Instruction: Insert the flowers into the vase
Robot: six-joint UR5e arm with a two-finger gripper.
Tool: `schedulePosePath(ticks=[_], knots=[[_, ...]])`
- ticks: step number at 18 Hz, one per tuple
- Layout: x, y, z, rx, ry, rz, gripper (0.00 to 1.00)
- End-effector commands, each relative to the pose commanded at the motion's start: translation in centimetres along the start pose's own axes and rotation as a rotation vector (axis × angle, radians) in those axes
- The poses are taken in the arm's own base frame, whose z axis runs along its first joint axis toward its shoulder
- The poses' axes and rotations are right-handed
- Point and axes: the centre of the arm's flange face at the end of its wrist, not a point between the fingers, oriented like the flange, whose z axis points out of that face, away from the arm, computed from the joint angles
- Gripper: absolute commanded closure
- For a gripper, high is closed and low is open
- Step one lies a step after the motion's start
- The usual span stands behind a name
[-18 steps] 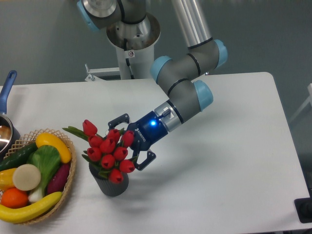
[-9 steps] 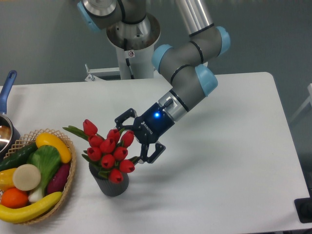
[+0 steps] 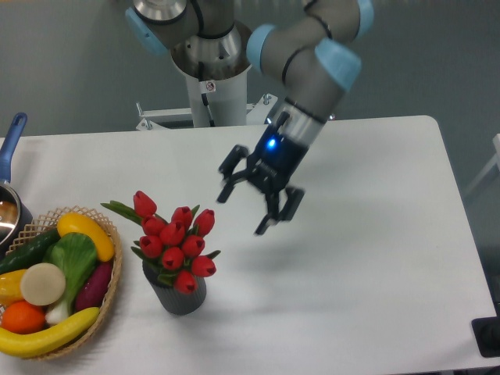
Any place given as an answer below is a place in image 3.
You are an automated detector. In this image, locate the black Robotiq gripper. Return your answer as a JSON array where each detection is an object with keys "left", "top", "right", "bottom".
[{"left": 216, "top": 130, "right": 309, "bottom": 235}]

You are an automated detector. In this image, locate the red tulip bouquet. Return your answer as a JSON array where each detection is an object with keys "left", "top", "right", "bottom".
[{"left": 102, "top": 191, "right": 220, "bottom": 295}]

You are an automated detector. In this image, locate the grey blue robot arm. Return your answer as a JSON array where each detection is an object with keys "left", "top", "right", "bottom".
[{"left": 125, "top": 1, "right": 374, "bottom": 234}]

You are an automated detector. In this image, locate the dark grey ribbed vase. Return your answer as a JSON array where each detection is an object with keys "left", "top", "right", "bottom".
[{"left": 142, "top": 261, "right": 206, "bottom": 316}]

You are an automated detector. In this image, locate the green bok choy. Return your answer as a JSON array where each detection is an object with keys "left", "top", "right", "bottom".
[{"left": 43, "top": 233, "right": 97, "bottom": 326}]

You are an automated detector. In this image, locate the purple sweet potato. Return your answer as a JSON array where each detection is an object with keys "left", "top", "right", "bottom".
[{"left": 74, "top": 262, "right": 113, "bottom": 312}]

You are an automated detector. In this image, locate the woven wicker basket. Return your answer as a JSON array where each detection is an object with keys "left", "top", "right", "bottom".
[{"left": 1, "top": 206, "right": 123, "bottom": 359}]

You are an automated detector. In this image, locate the white object right edge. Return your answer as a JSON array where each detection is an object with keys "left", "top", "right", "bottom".
[{"left": 469, "top": 134, "right": 499, "bottom": 191}]

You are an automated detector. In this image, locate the green cucumber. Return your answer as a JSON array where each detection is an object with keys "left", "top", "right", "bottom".
[{"left": 1, "top": 228, "right": 60, "bottom": 274}]

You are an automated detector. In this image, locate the beige round slice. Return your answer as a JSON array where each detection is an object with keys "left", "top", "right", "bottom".
[{"left": 20, "top": 262, "right": 66, "bottom": 306}]

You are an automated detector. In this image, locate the black device table edge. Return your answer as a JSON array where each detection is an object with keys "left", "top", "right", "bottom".
[{"left": 471, "top": 316, "right": 499, "bottom": 358}]

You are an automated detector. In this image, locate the yellow pepper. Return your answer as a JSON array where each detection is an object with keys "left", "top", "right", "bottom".
[{"left": 0, "top": 269, "right": 27, "bottom": 306}]

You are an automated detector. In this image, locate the orange fruit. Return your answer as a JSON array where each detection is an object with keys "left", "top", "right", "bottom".
[{"left": 1, "top": 301, "right": 45, "bottom": 334}]

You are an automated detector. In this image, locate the yellow banana front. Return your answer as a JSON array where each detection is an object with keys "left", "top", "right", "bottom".
[{"left": 1, "top": 307, "right": 100, "bottom": 359}]

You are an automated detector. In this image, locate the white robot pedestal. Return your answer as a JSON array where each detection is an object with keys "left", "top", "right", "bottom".
[{"left": 135, "top": 21, "right": 279, "bottom": 132}]

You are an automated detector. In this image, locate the black cable on pedestal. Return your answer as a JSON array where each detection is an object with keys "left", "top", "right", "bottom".
[{"left": 197, "top": 61, "right": 216, "bottom": 127}]

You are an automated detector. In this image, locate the blue handled saucepan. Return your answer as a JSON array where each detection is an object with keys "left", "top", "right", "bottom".
[{"left": 1, "top": 112, "right": 32, "bottom": 259}]

